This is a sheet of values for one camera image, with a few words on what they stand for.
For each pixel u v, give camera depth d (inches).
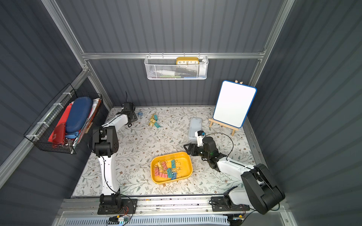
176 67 35.3
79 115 28.5
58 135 25.4
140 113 44.0
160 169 33.1
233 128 38.2
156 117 44.1
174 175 32.3
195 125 42.5
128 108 34.1
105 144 24.0
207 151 27.1
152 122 42.7
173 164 34.3
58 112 27.8
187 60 34.2
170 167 34.6
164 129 41.4
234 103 33.4
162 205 29.7
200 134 31.0
